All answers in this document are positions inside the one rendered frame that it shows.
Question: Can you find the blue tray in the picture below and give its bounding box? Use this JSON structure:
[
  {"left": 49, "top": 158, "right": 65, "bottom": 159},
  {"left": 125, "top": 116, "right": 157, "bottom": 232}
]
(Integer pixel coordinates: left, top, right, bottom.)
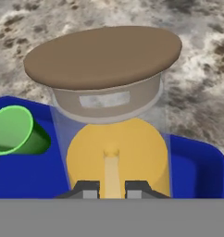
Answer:
[{"left": 0, "top": 94, "right": 224, "bottom": 199}]

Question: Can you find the green cup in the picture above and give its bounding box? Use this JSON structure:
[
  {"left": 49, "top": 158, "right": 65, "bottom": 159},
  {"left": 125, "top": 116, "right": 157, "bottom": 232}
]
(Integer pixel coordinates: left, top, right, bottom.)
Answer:
[{"left": 0, "top": 105, "right": 52, "bottom": 156}]

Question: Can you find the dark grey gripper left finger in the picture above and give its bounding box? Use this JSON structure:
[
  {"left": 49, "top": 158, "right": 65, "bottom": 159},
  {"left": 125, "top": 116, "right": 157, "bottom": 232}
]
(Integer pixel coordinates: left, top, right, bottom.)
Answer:
[{"left": 55, "top": 180, "right": 101, "bottom": 199}]

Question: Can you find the clear pitcher with brown lid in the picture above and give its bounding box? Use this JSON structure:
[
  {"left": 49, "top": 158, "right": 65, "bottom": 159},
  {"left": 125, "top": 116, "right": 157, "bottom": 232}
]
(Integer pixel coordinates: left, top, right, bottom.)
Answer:
[{"left": 23, "top": 25, "right": 183, "bottom": 199}]

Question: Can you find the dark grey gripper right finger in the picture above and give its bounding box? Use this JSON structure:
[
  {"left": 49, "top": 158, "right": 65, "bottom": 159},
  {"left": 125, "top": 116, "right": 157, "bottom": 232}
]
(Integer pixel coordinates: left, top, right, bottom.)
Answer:
[{"left": 125, "top": 180, "right": 171, "bottom": 199}]

